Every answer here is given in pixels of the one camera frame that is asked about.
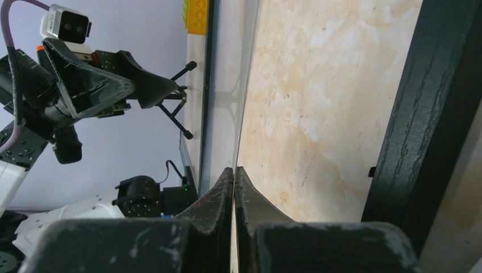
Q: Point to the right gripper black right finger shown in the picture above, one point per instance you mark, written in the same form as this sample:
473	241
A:
270	241

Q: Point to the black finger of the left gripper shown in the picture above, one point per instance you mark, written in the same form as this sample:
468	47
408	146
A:
150	89

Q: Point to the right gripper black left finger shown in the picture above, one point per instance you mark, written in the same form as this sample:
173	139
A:
196	240

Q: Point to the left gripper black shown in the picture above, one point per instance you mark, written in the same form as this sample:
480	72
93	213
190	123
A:
76	90

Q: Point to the black picture frame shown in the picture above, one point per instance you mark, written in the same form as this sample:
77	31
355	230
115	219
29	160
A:
359	111

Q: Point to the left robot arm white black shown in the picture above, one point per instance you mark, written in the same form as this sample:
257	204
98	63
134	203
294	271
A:
140	142

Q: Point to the yellow small tray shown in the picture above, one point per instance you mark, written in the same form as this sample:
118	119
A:
194	15

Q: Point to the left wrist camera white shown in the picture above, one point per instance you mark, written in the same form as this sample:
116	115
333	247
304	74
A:
65	24

